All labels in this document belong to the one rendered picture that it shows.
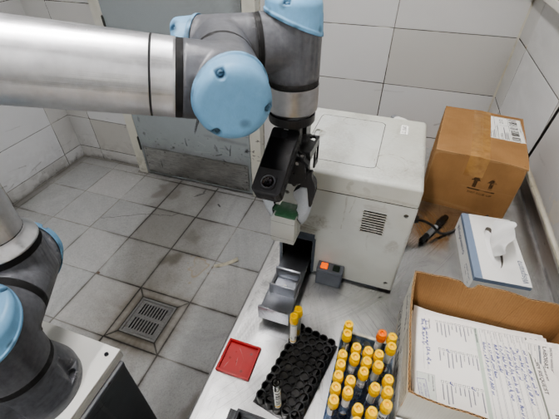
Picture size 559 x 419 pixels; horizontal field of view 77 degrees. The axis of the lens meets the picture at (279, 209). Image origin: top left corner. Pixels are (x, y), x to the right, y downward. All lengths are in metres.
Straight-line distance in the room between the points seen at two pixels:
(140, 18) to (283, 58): 1.90
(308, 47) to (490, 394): 0.62
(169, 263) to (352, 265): 1.48
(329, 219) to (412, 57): 1.32
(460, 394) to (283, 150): 0.50
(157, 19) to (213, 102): 1.96
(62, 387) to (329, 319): 0.51
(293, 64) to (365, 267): 0.50
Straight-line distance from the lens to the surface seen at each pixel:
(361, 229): 0.75
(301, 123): 0.53
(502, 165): 1.09
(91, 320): 2.05
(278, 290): 0.78
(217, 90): 0.33
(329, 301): 0.83
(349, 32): 1.94
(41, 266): 0.73
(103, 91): 0.35
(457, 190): 1.13
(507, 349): 0.81
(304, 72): 0.50
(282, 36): 0.48
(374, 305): 0.85
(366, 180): 0.67
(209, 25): 0.45
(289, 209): 0.63
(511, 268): 0.96
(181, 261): 2.14
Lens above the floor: 1.55
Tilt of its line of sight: 41 degrees down
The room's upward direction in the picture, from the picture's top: straight up
